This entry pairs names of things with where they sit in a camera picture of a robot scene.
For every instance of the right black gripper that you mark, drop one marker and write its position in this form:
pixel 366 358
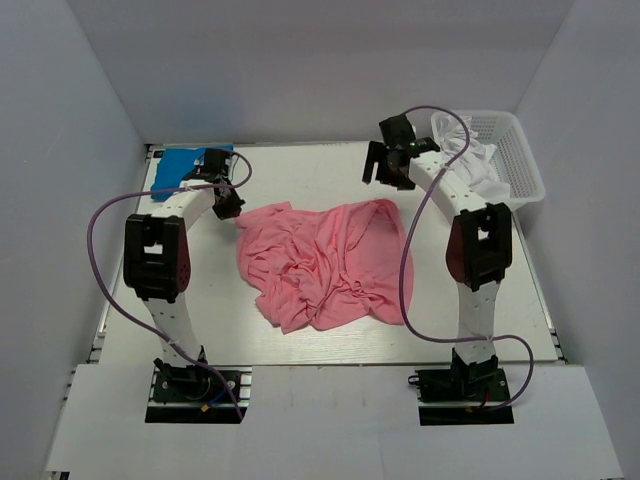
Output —
pixel 378 152

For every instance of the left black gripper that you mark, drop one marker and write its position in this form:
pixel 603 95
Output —
pixel 232 210

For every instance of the pink t shirt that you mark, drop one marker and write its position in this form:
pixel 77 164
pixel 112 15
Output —
pixel 328 268

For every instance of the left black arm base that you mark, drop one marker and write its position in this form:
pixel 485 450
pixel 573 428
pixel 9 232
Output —
pixel 195 396

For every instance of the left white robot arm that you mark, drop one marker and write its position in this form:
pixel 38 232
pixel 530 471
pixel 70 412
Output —
pixel 157 263

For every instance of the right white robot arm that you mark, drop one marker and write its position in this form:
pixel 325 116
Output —
pixel 479 248

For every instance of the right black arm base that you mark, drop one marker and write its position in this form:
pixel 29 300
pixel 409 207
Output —
pixel 463 395

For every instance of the folded blue t shirt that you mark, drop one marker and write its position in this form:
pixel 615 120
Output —
pixel 173 165

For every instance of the white crumpled t shirt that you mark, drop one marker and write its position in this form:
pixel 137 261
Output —
pixel 474 167

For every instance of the white plastic basket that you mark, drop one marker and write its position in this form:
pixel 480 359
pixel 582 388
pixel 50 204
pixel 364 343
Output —
pixel 514 161

